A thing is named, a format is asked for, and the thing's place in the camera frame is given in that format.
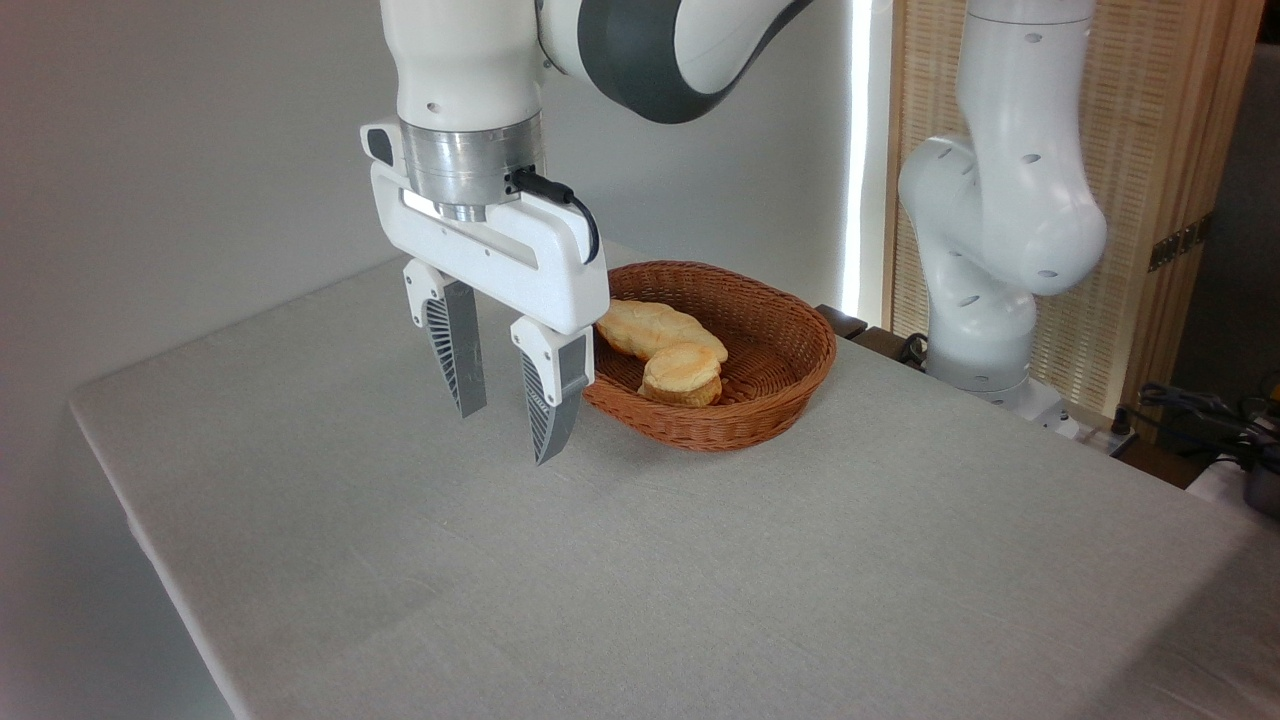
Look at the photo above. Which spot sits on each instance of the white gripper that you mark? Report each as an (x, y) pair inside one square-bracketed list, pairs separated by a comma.
[(520, 262)]

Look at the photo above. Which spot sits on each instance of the round bread roll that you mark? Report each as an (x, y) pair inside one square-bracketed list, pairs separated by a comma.
[(680, 372)]

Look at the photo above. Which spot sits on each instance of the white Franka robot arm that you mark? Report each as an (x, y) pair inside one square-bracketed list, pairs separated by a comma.
[(1010, 220)]

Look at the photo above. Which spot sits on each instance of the long bread loaf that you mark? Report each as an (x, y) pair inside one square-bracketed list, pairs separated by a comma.
[(640, 325)]

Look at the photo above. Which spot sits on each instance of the grey tablecloth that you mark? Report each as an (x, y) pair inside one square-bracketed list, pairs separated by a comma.
[(640, 560)]

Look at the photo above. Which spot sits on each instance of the brown wicker basket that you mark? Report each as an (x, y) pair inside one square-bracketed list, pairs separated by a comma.
[(765, 400)]

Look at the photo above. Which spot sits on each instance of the black metal hinge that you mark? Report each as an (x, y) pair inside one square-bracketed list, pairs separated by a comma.
[(1180, 242)]

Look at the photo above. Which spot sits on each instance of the wooden lattice screen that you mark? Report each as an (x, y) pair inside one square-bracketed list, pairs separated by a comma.
[(1150, 120)]

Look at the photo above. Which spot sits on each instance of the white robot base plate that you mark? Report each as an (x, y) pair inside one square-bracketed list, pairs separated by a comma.
[(1045, 405)]

